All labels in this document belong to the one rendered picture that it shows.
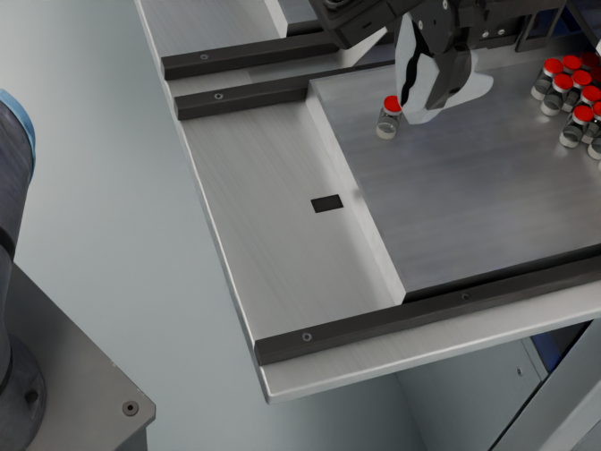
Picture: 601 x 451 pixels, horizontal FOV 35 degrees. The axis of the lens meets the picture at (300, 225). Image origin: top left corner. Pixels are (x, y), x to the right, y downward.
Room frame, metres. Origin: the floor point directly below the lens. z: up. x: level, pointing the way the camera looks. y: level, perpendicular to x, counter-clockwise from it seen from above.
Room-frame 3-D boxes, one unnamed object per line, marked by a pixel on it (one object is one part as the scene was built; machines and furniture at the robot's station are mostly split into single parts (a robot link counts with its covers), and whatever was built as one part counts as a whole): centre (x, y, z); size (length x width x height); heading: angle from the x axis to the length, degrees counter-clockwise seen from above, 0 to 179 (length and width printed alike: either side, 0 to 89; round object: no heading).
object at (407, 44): (0.51, -0.08, 1.13); 0.06 x 0.03 x 0.09; 118
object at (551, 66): (0.75, -0.23, 0.90); 0.02 x 0.02 x 0.05
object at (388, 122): (0.65, -0.07, 0.90); 0.02 x 0.02 x 0.04
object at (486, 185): (0.64, -0.19, 0.90); 0.34 x 0.26 x 0.04; 119
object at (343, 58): (0.72, 0.02, 0.91); 0.14 x 0.03 x 0.06; 119
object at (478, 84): (0.49, -0.09, 1.13); 0.06 x 0.03 x 0.09; 118
